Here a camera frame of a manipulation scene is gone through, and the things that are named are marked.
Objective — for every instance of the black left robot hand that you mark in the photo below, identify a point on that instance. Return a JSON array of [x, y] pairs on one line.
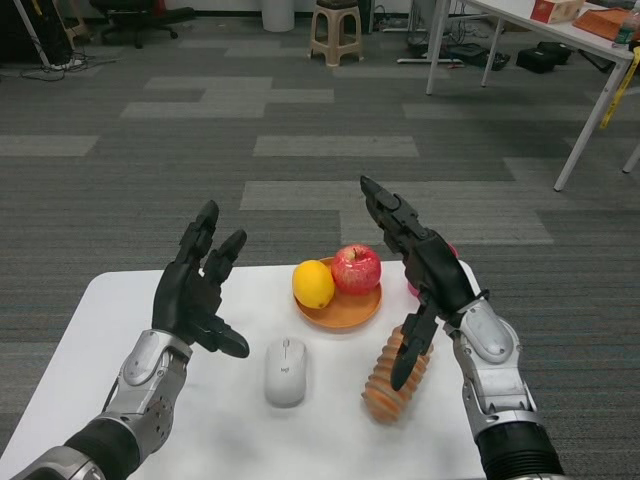
[[182, 300]]

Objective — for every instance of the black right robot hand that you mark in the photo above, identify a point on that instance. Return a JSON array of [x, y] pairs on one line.
[[440, 270]]

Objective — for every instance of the ridged tan bread loaf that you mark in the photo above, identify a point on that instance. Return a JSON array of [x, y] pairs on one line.
[[385, 390]]

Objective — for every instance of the pink plastic cup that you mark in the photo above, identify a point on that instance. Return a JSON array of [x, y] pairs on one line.
[[412, 289]]

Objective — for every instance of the red apple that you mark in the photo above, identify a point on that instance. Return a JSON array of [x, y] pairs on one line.
[[356, 270]]

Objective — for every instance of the orange round plate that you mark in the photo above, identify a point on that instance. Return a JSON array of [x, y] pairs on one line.
[[345, 315]]

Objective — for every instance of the white computer mouse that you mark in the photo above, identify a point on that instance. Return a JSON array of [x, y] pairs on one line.
[[285, 375]]

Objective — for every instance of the yellow lemon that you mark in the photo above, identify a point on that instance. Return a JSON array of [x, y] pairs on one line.
[[312, 285]]

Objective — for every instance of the black equipment case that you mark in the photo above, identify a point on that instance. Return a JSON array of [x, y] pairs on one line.
[[544, 57]]

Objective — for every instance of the white desk leg with foot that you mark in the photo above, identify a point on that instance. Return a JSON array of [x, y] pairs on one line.
[[434, 30]]

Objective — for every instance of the yellow measuring tape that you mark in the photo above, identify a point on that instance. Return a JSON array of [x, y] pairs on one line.
[[617, 95]]

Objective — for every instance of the beige plastic stool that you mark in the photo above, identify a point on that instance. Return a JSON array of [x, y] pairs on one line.
[[336, 30]]

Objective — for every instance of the white power strip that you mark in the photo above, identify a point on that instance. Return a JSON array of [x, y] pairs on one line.
[[65, 64]]

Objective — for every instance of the white desk with legs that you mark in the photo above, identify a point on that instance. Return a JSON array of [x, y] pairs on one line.
[[565, 35]]

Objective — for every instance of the black office chair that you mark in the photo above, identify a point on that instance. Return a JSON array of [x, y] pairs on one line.
[[142, 22]]

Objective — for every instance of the red cardboard box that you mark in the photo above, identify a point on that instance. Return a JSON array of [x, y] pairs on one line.
[[555, 10]]

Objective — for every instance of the orange tray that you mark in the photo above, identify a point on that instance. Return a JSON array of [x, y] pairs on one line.
[[600, 25]]

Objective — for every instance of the white waste bin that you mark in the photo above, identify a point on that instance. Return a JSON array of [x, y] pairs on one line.
[[279, 15]]

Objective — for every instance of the green bottle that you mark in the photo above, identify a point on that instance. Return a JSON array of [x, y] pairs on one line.
[[627, 32]]

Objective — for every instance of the white slanted pole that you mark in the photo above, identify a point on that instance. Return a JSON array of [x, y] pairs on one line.
[[32, 35]]

